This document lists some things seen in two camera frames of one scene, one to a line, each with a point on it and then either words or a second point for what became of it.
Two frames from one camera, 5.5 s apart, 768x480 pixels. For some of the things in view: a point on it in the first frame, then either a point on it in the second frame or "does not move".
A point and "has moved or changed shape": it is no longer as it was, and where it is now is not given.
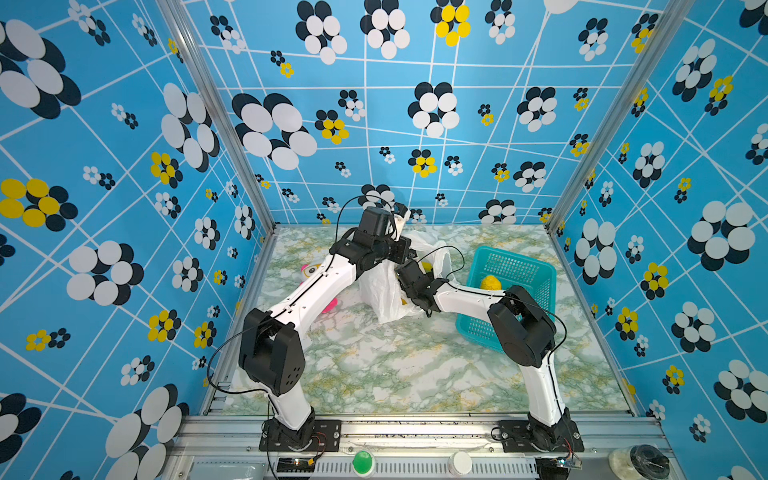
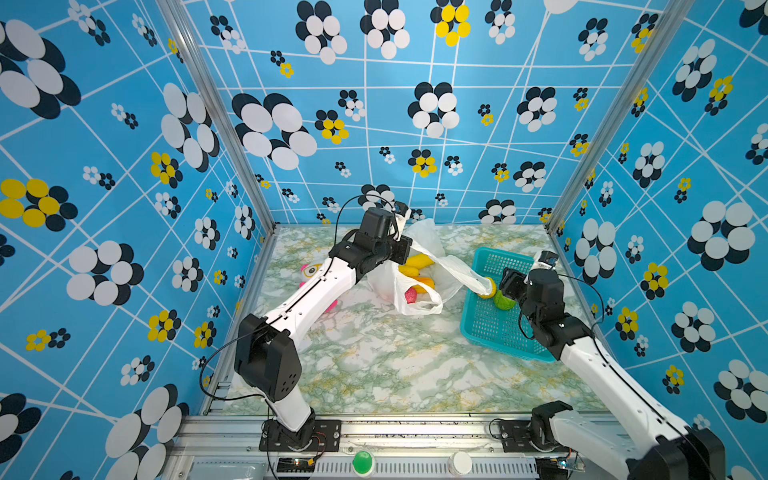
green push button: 363,463 does not move
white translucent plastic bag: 381,286 has moved or changed shape
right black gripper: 432,279 → 510,284
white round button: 460,463 does not move
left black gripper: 401,245 does not move
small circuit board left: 295,464 does not move
